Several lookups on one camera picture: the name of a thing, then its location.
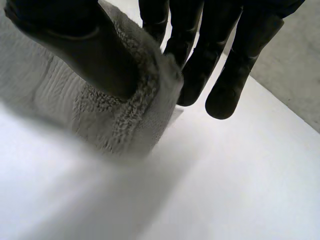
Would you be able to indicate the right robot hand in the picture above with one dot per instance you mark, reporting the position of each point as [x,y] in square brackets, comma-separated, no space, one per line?
[100,57]

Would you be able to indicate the grey towel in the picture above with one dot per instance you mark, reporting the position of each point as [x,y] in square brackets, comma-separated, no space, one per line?
[105,110]

